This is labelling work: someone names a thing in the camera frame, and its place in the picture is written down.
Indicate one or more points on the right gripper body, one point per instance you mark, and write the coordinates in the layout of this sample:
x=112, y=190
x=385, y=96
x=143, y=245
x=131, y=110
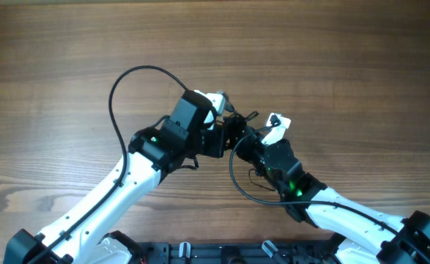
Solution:
x=253, y=149

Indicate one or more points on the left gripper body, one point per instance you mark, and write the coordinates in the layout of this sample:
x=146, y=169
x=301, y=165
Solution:
x=212, y=143

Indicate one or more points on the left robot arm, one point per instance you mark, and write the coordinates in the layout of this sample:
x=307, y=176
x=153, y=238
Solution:
x=81, y=235

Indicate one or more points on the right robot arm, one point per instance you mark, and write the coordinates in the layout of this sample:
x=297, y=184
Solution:
x=364, y=235

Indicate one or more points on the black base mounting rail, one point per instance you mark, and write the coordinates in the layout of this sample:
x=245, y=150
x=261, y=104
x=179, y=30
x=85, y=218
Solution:
x=294, y=252

